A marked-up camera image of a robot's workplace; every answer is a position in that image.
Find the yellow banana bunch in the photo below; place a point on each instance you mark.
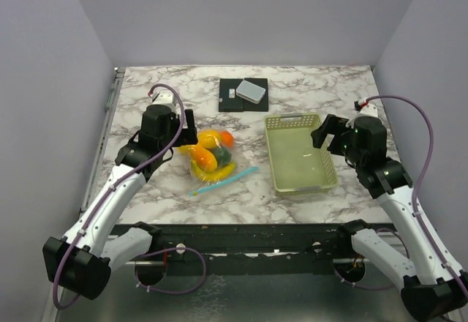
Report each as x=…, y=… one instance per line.
x=215, y=176

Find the black metal base rail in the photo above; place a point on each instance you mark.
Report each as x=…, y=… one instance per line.
x=250, y=249

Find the pale green plastic basket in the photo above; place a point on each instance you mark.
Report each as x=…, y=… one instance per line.
x=296, y=166

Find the grey white small box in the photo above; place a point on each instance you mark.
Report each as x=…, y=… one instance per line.
x=250, y=92

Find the clear zip top bag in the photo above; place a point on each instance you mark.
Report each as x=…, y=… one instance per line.
x=244, y=168

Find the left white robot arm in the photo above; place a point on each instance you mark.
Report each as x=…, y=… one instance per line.
x=83, y=259

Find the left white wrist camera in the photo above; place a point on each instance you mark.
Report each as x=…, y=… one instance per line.
x=165, y=98

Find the black flat box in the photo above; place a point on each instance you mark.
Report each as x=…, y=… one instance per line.
x=230, y=102

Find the yellow orange mango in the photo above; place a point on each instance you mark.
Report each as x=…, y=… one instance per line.
x=203, y=157

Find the green lime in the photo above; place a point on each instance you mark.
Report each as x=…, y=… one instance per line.
x=222, y=155

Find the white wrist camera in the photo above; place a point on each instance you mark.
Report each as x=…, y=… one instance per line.
x=365, y=108
x=165, y=98

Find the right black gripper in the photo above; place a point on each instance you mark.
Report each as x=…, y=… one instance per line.
x=333, y=124

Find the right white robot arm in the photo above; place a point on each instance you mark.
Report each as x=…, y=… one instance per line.
x=430, y=281

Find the orange tangerine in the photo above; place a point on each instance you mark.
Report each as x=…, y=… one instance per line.
x=227, y=138

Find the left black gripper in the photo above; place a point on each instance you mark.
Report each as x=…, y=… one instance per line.
x=188, y=135

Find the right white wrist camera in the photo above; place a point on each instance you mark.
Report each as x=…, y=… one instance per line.
x=365, y=108

